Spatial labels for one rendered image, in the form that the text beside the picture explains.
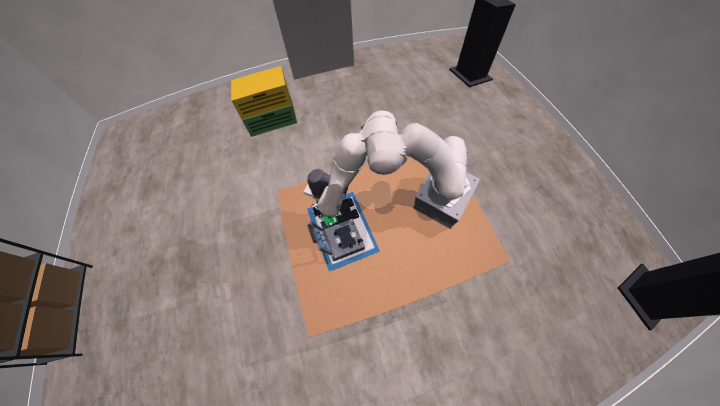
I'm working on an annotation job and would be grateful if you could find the green circuit board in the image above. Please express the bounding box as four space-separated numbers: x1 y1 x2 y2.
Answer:
322 214 338 226

